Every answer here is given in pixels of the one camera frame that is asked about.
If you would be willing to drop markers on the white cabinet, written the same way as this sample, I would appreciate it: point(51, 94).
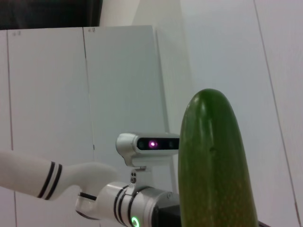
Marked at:
point(118, 82)

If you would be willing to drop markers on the green cucumber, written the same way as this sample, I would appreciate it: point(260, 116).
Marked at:
point(213, 165)

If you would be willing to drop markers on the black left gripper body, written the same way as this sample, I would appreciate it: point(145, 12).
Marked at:
point(166, 216)

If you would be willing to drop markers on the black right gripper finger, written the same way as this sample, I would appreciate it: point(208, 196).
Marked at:
point(264, 224)

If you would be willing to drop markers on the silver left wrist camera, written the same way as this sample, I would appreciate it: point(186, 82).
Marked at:
point(132, 144)

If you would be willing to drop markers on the dark window opening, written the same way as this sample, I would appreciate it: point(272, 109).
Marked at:
point(47, 11)

